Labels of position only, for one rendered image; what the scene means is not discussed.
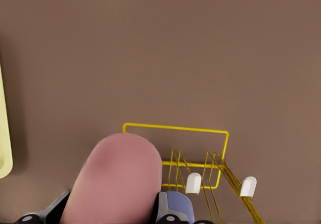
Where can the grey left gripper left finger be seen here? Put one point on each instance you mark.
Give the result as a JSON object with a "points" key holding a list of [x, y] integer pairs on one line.
{"points": [[51, 210]]}

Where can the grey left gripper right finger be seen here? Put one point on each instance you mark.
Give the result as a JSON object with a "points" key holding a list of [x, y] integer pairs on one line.
{"points": [[162, 206]]}

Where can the pink plate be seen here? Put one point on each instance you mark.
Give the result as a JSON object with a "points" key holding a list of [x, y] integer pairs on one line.
{"points": [[118, 181]]}

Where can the lavender blue plate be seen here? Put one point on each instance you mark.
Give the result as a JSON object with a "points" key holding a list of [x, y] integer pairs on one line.
{"points": [[181, 204]]}

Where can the pale yellow tray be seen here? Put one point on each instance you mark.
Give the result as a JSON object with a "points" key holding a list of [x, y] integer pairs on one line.
{"points": [[4, 143]]}

